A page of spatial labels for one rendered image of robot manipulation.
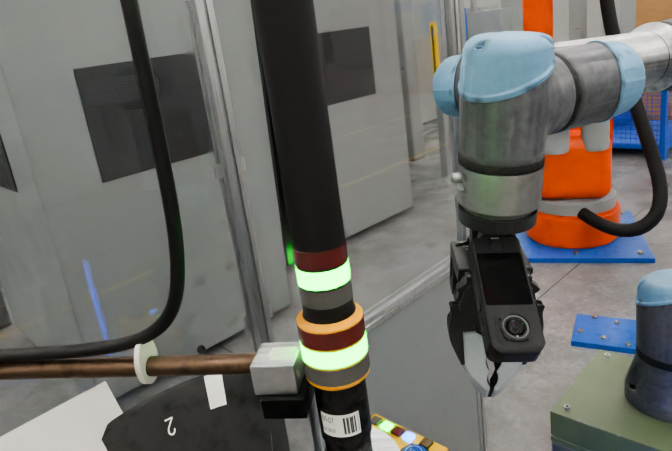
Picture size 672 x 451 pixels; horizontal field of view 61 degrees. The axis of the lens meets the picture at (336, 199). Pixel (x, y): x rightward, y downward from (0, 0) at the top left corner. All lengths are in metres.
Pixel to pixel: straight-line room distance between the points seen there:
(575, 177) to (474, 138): 3.78
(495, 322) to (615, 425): 0.64
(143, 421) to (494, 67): 0.45
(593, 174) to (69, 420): 3.85
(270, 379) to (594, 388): 0.88
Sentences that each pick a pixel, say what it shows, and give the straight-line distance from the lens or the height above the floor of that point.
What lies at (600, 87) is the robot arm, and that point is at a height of 1.67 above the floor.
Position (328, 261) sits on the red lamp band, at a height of 1.62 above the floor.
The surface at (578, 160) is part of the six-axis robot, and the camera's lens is 4.24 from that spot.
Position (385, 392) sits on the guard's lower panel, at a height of 0.74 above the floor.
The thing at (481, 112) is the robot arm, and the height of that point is 1.67.
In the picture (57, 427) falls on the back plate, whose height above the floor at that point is 1.35.
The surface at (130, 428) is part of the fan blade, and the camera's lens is 0.61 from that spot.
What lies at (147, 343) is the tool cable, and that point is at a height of 1.56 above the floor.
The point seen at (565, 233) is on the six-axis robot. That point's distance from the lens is 4.33.
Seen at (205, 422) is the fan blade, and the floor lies 1.41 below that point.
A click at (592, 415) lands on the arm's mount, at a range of 1.13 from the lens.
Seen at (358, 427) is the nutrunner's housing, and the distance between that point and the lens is 0.40.
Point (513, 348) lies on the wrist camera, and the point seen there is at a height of 1.49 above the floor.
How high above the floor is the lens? 1.75
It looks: 17 degrees down
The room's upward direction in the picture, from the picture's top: 8 degrees counter-clockwise
